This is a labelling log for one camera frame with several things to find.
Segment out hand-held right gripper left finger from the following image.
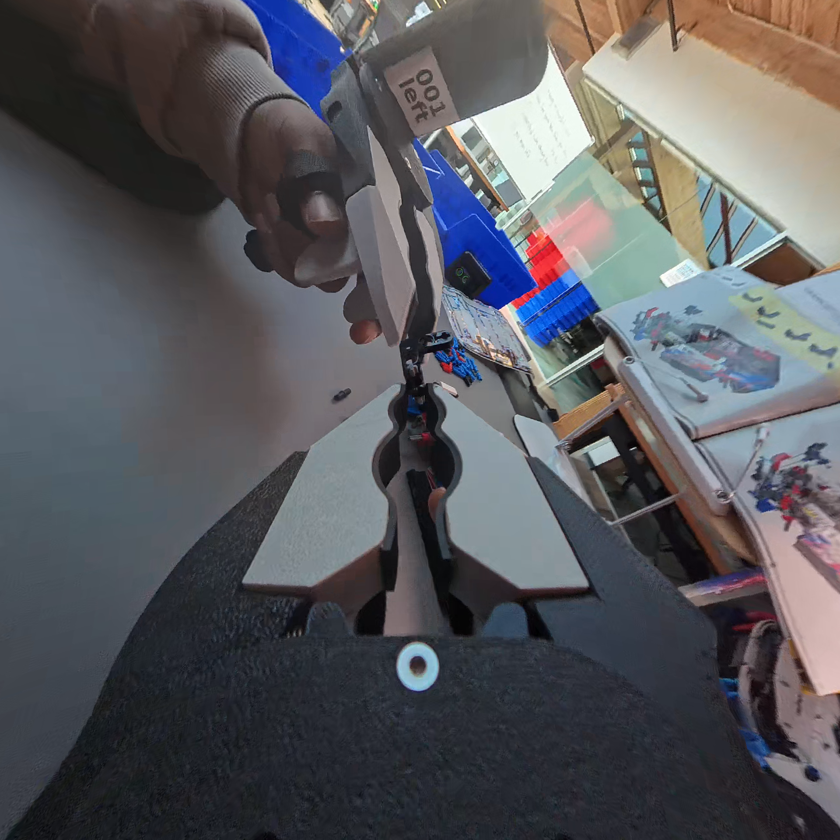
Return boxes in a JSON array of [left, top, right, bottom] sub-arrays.
[[243, 384, 403, 632]]

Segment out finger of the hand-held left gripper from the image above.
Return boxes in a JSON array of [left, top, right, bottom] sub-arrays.
[[409, 209, 448, 336], [345, 126, 421, 347]]

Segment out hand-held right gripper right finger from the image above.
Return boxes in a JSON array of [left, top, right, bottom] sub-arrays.
[[428, 384, 590, 632]]

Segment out black thin frame piece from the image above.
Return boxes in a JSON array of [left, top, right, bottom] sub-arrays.
[[401, 331, 454, 401]]

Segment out person's left forearm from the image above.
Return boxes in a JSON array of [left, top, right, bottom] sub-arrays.
[[66, 0, 311, 198]]

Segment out grey desk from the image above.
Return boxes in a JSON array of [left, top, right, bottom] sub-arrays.
[[0, 108, 546, 828]]

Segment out person's left hand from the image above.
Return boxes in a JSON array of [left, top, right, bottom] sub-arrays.
[[238, 100, 382, 346]]

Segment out black small device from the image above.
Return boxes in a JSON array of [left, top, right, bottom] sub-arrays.
[[445, 251, 492, 297]]

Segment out blue plastic bin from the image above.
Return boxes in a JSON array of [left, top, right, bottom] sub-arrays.
[[412, 140, 537, 311]]

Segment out holographic sticker sheet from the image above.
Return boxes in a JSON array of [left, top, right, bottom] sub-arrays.
[[441, 285, 533, 373]]

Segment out white monitor stand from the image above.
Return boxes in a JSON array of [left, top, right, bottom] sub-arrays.
[[514, 412, 770, 527]]

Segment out whiteboard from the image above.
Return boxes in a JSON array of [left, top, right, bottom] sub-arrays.
[[472, 52, 593, 199]]

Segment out pile of blue pins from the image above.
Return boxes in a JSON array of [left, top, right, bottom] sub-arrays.
[[432, 344, 484, 386]]

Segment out stack of red and blue bins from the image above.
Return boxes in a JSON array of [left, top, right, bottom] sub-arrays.
[[511, 230, 602, 347]]

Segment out instruction booklet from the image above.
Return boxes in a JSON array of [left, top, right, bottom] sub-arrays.
[[594, 264, 840, 698]]

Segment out black round pad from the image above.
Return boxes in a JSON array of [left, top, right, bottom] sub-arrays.
[[0, 13, 225, 215]]

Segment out black product box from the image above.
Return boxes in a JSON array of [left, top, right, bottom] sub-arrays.
[[681, 567, 840, 809]]

